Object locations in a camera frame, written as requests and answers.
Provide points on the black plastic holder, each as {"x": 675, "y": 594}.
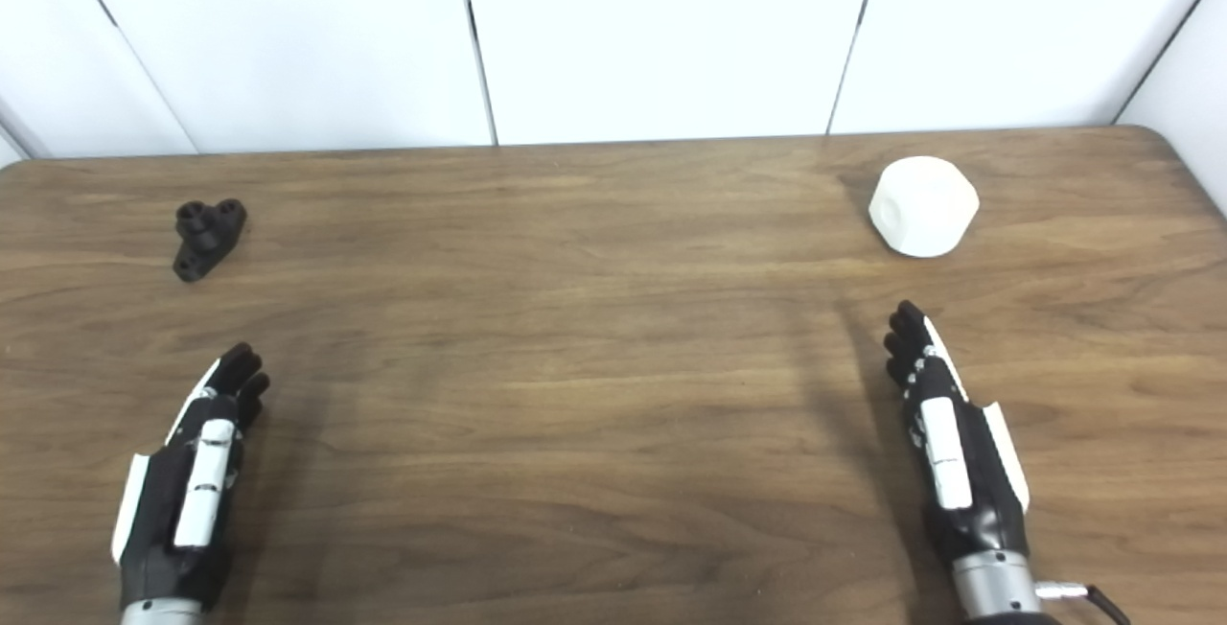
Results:
{"x": 203, "y": 237}

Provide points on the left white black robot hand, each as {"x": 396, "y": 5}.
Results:
{"x": 173, "y": 510}

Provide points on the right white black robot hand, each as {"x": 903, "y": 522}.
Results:
{"x": 978, "y": 481}

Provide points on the white polyhedral block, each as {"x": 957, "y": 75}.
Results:
{"x": 925, "y": 208}

